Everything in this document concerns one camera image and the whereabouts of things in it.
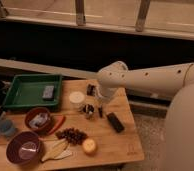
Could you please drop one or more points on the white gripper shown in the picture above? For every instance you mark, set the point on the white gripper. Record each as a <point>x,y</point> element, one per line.
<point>105,94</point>

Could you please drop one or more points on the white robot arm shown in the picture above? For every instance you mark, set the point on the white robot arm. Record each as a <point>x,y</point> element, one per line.
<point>175,82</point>

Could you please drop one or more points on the blue plastic cup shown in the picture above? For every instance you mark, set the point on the blue plastic cup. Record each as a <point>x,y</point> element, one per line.
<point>7,128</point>

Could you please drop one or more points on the black binder clip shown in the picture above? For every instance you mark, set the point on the black binder clip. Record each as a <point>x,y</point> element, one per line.
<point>91,90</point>

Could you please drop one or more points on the black rectangular block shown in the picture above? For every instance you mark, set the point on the black rectangular block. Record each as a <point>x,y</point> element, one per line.
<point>115,122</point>

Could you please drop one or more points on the red chili pepper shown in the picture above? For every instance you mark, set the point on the red chili pepper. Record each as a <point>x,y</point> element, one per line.
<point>57,125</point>

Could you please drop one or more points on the bunch of dark grapes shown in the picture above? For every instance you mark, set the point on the bunch of dark grapes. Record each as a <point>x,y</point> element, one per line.
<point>72,135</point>

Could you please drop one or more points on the yellow round fruit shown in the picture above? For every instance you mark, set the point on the yellow round fruit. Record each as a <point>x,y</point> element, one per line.
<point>89,146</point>

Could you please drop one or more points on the grey sponge block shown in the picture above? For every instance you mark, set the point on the grey sponge block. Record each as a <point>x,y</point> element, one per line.
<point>48,93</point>

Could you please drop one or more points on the crumpled foil wrapper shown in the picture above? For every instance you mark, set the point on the crumpled foil wrapper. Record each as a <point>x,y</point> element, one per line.
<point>38,120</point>

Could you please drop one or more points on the wooden spatula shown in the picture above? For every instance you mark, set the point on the wooden spatula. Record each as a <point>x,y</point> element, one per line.
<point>55,150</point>

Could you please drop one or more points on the red bowl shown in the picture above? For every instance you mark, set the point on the red bowl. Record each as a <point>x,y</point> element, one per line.
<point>44,129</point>

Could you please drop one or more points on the green plastic tray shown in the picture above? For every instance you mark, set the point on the green plastic tray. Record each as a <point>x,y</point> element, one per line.
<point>26,91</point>

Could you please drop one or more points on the purple bowl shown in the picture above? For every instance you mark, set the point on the purple bowl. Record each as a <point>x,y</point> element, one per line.
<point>23,148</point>

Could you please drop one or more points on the black handled knife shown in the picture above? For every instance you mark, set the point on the black handled knife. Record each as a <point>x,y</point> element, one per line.
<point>100,111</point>

